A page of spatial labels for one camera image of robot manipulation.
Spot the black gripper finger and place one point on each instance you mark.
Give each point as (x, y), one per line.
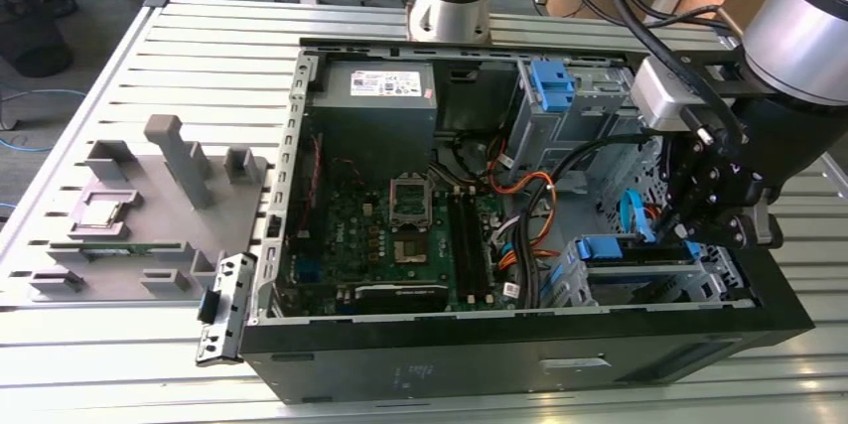
(735, 230)
(697, 185)

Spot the hard disk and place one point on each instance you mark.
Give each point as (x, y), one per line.
(599, 250)

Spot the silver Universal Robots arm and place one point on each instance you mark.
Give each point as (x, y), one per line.
(809, 22)

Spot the metal disk bay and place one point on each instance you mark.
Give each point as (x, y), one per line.
(637, 272)

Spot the metal drive cage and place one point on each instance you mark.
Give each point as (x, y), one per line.
(583, 116)

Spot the blue drive cage latch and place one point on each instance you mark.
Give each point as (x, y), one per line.
(551, 86)

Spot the black RAM slot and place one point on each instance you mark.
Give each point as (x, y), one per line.
(463, 245)
(481, 245)

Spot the CPU socket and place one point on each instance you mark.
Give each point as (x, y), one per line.
(413, 247)

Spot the black open PC case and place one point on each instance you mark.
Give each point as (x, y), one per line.
(465, 359)

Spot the black graphics card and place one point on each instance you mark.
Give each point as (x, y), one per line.
(398, 295)

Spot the grey power supply unit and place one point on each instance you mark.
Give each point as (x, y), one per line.
(378, 106)

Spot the green motherboard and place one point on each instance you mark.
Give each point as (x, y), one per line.
(351, 225)

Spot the blue expansion slot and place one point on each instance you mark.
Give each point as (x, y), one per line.
(309, 270)

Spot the grey parts rack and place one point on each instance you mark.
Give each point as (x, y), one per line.
(166, 245)

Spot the green RAM stick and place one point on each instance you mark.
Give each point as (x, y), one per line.
(126, 247)

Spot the silver CPU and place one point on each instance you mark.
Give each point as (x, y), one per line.
(99, 215)

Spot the black mesh waste basket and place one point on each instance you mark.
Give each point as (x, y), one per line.
(41, 46)

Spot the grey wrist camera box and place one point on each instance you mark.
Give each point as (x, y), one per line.
(663, 96)

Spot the metal expansion bracket latch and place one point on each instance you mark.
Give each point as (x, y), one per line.
(229, 305)

